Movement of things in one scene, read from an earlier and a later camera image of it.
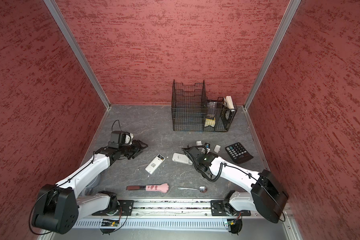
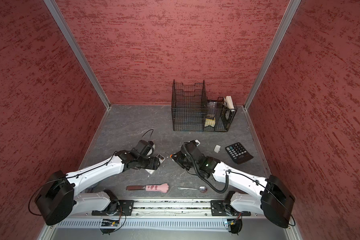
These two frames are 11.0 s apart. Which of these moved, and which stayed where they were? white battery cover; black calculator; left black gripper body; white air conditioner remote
Moved: left black gripper body
Stayed: white battery cover; black calculator; white air conditioner remote
